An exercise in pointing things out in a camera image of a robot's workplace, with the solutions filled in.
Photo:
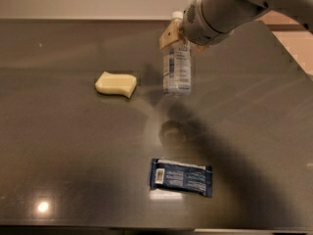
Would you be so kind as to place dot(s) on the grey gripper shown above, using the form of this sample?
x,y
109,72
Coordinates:
x,y
195,23

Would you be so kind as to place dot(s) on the clear plastic water bottle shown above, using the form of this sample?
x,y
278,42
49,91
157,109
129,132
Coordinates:
x,y
177,66

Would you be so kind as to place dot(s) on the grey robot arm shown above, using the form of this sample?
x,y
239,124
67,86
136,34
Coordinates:
x,y
299,10

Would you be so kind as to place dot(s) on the yellow sponge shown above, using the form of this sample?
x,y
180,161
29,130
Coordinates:
x,y
116,84

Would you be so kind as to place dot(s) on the dark blue snack wrapper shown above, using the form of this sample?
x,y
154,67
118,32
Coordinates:
x,y
174,176

